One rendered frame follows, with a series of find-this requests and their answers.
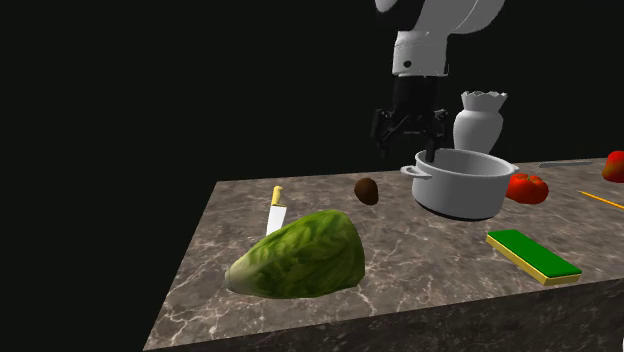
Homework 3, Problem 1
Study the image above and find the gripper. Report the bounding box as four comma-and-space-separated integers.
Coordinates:
370, 74, 449, 163

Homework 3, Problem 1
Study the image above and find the white vase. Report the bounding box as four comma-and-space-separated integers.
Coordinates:
452, 90, 509, 156

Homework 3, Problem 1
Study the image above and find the brown kiwi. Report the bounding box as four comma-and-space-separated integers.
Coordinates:
353, 177, 380, 206

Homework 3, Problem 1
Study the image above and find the grey pot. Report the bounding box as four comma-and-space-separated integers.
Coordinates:
400, 147, 520, 222

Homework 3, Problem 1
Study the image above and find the red tomato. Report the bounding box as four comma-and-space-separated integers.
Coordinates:
504, 172, 550, 205

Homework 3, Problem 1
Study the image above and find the grey butter knife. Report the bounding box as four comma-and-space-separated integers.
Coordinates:
537, 161, 595, 169

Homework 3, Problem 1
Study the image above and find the green lettuce head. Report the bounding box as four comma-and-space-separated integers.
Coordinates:
224, 209, 367, 300

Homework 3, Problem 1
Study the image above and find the green and yellow sponge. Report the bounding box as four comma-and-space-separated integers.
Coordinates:
485, 228, 584, 287

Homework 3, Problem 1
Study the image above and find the yellow pencil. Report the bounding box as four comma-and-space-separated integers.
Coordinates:
578, 189, 624, 211

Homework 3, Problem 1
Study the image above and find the red apple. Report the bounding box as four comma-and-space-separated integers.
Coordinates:
601, 150, 624, 184

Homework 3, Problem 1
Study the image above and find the yellow-handled knife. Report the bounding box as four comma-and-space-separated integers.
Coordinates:
265, 185, 288, 237

